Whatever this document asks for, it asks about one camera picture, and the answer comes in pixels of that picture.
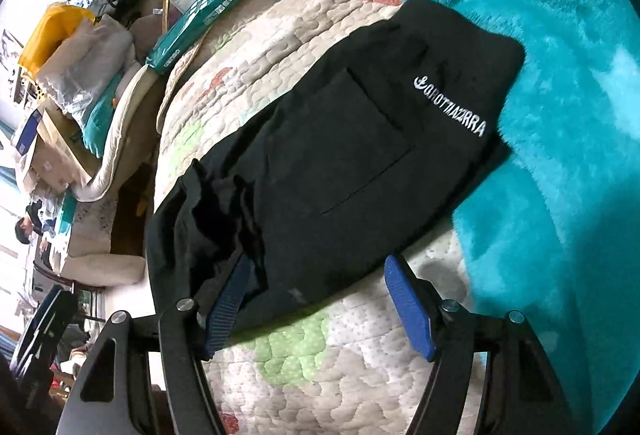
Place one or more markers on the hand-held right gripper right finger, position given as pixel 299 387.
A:
pixel 410 310

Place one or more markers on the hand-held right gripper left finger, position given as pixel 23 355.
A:
pixel 225 315

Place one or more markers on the black pants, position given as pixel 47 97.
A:
pixel 325 155

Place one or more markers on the quilted patchwork bedspread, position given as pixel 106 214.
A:
pixel 310 365

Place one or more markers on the patterned beige cushion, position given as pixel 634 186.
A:
pixel 95 240

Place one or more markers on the black chair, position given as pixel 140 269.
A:
pixel 45 330

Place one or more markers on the beige padded cushion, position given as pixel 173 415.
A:
pixel 127 145

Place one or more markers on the teal packet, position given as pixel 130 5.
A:
pixel 100 125

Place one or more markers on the pile of cardboard boxes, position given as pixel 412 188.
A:
pixel 50 155

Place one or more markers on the teal fluffy blanket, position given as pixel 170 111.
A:
pixel 550 115

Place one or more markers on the clear plastic bag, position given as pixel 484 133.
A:
pixel 85 65

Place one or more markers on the green paper packet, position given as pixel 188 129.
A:
pixel 195 25

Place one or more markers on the yellow plastic bag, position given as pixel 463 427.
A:
pixel 45 35

